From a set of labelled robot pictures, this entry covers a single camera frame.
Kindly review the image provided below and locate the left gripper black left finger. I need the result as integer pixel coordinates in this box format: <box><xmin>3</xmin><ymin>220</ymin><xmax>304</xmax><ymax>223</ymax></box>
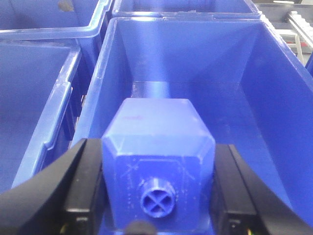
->
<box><xmin>0</xmin><ymin>139</ymin><xmax>107</xmax><ymax>235</ymax></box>

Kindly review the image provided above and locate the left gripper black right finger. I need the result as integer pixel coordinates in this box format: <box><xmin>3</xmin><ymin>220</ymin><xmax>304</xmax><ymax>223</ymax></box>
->
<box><xmin>210</xmin><ymin>144</ymin><xmax>313</xmax><ymax>235</ymax></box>

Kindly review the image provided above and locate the blue part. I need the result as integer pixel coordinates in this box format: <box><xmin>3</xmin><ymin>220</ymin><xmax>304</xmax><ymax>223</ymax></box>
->
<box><xmin>102</xmin><ymin>98</ymin><xmax>215</xmax><ymax>233</ymax></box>

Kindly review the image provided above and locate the blue bin target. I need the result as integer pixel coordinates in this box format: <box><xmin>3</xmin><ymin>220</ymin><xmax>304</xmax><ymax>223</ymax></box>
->
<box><xmin>73</xmin><ymin>17</ymin><xmax>313</xmax><ymax>224</ymax></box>

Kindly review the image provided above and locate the blue bin left neighbour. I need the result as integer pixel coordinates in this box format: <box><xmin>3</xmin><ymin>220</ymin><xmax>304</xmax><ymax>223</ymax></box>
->
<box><xmin>0</xmin><ymin>40</ymin><xmax>81</xmax><ymax>192</ymax></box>

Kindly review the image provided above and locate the blue bin rear left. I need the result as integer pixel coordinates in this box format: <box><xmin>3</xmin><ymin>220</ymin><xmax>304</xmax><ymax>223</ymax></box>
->
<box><xmin>0</xmin><ymin>0</ymin><xmax>112</xmax><ymax>65</ymax></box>

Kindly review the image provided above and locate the blue bin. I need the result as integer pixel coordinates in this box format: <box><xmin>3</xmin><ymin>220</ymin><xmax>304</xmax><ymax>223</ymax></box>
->
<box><xmin>0</xmin><ymin>0</ymin><xmax>112</xmax><ymax>65</ymax></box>
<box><xmin>112</xmin><ymin>0</ymin><xmax>261</xmax><ymax>19</ymax></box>

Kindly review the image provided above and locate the blue bin rear centre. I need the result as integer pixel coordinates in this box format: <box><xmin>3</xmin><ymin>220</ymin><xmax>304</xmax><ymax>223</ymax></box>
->
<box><xmin>112</xmin><ymin>0</ymin><xmax>261</xmax><ymax>19</ymax></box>

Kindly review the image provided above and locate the steel shelf rack frame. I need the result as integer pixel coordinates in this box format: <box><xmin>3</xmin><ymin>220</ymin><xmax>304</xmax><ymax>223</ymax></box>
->
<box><xmin>256</xmin><ymin>0</ymin><xmax>313</xmax><ymax>70</ymax></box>

